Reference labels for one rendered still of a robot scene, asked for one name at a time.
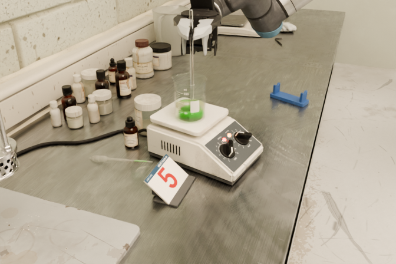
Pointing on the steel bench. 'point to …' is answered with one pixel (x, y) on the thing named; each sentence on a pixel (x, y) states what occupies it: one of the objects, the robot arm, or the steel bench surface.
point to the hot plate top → (168, 112)
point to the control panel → (244, 151)
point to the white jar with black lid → (161, 56)
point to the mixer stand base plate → (59, 233)
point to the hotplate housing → (195, 151)
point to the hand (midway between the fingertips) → (191, 32)
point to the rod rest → (289, 96)
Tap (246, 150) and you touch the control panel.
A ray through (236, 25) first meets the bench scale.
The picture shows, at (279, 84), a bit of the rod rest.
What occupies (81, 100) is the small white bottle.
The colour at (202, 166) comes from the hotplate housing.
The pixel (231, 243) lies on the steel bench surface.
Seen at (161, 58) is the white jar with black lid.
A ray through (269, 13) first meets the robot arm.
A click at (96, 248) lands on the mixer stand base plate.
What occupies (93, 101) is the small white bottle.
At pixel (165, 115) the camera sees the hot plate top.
